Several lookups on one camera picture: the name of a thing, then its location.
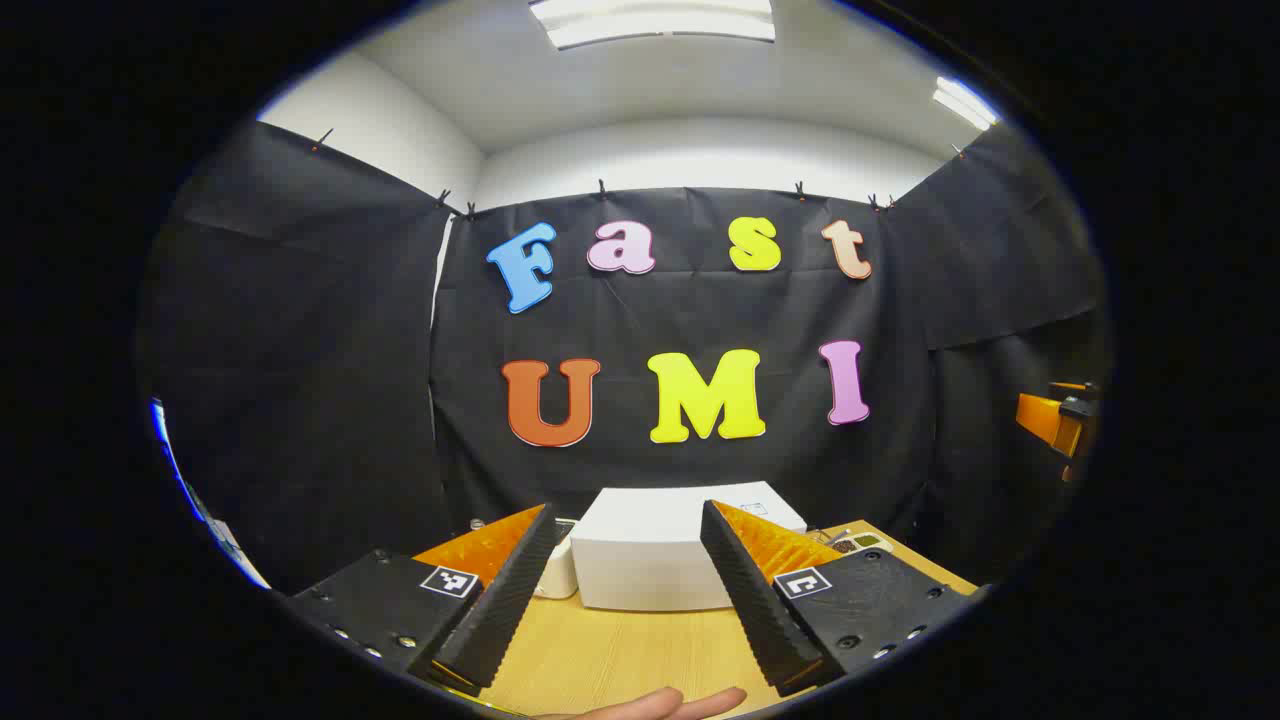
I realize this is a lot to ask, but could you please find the white microwave oven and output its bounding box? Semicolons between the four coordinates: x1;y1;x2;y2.
568;482;808;612

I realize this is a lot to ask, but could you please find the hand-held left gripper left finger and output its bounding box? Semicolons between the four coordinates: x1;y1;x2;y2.
285;503;561;698

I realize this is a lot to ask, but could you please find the white toaster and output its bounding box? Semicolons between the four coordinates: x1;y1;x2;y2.
535;520;581;600

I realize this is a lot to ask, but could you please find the small ceiling light panel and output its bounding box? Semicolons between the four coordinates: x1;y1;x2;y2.
932;77;1001;131

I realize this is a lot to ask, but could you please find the large ceiling light panel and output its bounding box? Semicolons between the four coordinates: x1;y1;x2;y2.
528;0;777;51

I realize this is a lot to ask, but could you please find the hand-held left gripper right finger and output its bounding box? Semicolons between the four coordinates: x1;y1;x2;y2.
700;500;986;698

